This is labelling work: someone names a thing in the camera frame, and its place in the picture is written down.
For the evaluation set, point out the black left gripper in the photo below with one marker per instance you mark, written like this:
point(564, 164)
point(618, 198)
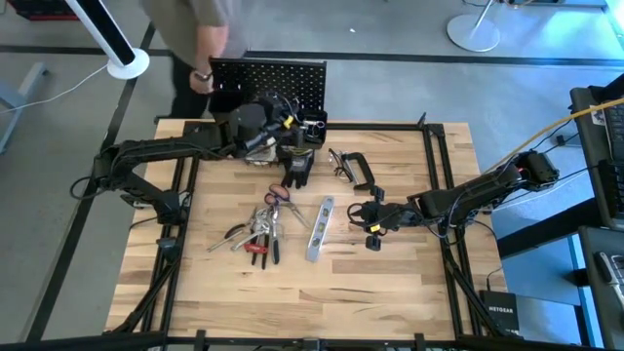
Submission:
point(282, 129)

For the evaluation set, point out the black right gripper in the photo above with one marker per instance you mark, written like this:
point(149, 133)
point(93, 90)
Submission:
point(390, 217)

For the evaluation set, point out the silver open-end wrench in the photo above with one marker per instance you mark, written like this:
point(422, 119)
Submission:
point(224, 241)

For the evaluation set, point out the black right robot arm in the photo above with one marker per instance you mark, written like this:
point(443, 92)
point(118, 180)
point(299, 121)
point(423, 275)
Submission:
point(468, 195)

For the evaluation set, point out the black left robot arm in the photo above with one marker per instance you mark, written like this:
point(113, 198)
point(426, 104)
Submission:
point(161, 148)

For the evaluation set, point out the black work glove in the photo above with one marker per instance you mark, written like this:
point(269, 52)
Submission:
point(298, 168)

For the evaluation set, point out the black C-clamp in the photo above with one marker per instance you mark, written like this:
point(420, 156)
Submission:
point(366, 170)

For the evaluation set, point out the black metal pegboard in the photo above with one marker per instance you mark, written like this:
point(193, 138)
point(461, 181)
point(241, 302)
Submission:
point(263, 78)

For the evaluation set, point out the clear safety glasses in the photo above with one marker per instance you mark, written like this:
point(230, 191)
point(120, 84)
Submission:
point(333, 159)

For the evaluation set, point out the tall black pegboard bin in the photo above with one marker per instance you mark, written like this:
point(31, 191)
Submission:
point(222, 105)

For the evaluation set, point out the white flat device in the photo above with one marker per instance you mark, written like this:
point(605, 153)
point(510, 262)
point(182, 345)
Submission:
point(319, 229)

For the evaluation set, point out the person's hand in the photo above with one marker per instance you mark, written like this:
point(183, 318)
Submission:
point(201, 86)

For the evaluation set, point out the person's wristwatch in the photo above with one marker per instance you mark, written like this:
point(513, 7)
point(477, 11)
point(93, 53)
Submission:
point(201, 75)

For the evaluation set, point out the silver locking pliers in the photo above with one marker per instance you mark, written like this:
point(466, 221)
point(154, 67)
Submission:
point(253, 230)

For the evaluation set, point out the person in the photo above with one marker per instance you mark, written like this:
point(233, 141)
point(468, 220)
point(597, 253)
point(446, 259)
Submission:
point(195, 24)

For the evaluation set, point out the black Netgear router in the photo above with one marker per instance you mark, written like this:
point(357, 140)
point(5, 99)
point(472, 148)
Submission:
point(499, 312)

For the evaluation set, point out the round base floor stand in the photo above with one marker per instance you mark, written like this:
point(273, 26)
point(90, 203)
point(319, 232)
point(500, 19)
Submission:
point(473, 31)

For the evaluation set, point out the white floor lamp stand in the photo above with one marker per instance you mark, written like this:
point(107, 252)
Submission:
point(105, 29)

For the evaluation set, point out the black equipment desk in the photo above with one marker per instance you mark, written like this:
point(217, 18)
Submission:
point(592, 146)

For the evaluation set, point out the dark side table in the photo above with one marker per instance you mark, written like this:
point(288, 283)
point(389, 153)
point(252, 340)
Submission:
point(599, 292)

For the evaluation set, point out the grey desk leg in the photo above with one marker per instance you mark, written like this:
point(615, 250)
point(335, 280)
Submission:
point(19, 97)

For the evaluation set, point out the red crate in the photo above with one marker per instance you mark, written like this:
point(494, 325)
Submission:
point(44, 10)

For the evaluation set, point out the black aluminium table frame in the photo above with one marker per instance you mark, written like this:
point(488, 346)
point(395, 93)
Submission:
point(432, 161)

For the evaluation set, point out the black frame bracket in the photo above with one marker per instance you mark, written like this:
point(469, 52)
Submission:
point(168, 246)

